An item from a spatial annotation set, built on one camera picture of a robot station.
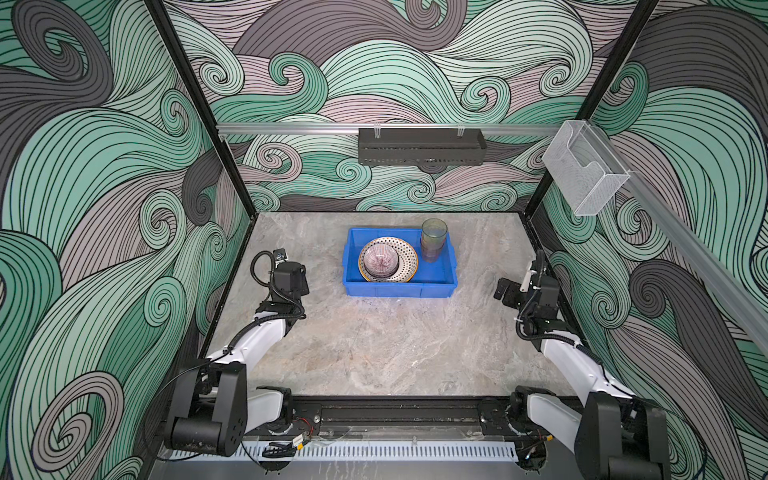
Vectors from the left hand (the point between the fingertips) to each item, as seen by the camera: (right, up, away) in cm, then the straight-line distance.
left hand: (289, 272), depth 88 cm
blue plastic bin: (+48, -4, +12) cm, 49 cm away
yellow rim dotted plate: (+37, +3, +12) cm, 39 cm away
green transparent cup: (+46, +11, +9) cm, 48 cm away
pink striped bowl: (+28, +3, +8) cm, 29 cm away
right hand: (+69, -3, -1) cm, 69 cm away
